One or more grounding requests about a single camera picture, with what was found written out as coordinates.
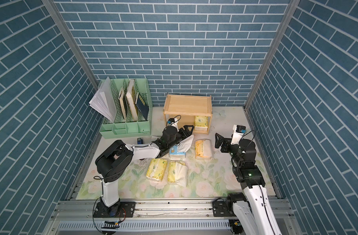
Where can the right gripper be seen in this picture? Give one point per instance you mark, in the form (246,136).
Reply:
(222,140)

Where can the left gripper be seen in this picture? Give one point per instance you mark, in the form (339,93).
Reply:
(186,133)

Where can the orange tissue pack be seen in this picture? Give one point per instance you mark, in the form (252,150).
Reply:
(203,149)

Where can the blue tissue box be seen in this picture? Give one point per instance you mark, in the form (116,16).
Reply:
(179,150)

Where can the yellow tissue pack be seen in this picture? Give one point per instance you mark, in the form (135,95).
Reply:
(177,173)
(201,123)
(156,169)

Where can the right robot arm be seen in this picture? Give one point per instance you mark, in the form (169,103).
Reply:
(251,207)

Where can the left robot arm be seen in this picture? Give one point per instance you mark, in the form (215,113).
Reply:
(112,163)

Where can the wooden two-tier shelf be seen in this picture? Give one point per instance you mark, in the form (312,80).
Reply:
(188,107)

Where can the dark blue book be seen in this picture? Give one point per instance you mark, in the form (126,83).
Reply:
(142,106)

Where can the green desk file organizer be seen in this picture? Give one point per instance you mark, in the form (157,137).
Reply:
(128,123)

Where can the thick yellow-cover book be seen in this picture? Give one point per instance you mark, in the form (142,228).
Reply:
(131,98)

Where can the thin black-cover book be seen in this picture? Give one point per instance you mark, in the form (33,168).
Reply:
(123,103)

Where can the white paper stack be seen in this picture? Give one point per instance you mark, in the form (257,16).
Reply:
(103,101)

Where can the small circuit board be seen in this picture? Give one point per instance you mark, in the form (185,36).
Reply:
(110,225)

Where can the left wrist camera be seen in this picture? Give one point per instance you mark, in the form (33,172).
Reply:
(173,122)

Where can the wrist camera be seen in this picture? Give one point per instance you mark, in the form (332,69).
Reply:
(173,122)
(239,132)

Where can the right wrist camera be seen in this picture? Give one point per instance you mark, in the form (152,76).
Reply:
(239,132)

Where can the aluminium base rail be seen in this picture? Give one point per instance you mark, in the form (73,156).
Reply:
(149,217)

